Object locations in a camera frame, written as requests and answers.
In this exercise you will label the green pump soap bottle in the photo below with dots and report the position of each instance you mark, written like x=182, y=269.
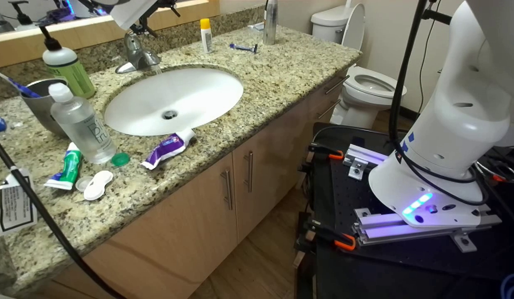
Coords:
x=68, y=71

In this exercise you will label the wood framed mirror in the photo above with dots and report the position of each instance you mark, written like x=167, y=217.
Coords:
x=74, y=30

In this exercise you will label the silver metal bottle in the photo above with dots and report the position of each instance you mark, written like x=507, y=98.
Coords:
x=271, y=25

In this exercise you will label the purple toothpaste tube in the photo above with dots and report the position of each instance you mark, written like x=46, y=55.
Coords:
x=167, y=148

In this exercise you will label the white floss container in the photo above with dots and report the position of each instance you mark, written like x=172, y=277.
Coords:
x=99, y=184

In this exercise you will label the clear round lid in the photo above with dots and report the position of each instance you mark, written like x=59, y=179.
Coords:
x=81, y=184

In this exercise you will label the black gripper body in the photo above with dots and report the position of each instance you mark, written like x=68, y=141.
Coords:
x=166, y=7

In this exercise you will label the blue toothbrush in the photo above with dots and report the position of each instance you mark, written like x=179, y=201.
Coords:
x=24, y=90

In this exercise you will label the wooden vanity cabinet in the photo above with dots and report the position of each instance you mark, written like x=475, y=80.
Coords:
x=184, y=221

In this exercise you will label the white oval sink basin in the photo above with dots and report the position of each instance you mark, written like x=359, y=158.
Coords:
x=201, y=93

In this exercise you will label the white bottle with yellow cap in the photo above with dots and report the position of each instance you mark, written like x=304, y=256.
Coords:
x=206, y=35

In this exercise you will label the black clamp with orange grip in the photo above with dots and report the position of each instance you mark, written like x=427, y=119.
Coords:
x=337, y=239
x=329, y=153

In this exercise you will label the white toilet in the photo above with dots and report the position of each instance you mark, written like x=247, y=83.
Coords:
x=374, y=88

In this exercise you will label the chrome sink faucet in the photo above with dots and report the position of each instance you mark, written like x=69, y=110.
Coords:
x=136, y=55

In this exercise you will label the black bracket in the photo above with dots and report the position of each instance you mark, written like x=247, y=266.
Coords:
x=439, y=15

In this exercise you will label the black robot table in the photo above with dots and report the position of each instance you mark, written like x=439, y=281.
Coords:
x=379, y=271

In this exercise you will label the small green cap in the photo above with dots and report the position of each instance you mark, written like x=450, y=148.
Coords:
x=121, y=159

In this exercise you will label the green toothpaste tube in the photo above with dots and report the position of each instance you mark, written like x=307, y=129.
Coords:
x=73, y=166

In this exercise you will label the clear bottle with white cap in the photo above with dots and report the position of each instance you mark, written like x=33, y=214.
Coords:
x=83, y=126

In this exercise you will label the blue razor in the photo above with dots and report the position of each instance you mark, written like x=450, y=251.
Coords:
x=244, y=48

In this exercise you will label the grey metal cup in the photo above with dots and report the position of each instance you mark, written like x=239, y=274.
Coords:
x=43, y=113

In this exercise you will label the aluminium mounting rail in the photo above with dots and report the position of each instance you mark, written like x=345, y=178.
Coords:
x=367, y=156
x=412, y=229

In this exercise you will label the chrome sink drain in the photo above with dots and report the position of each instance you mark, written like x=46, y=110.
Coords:
x=171, y=115

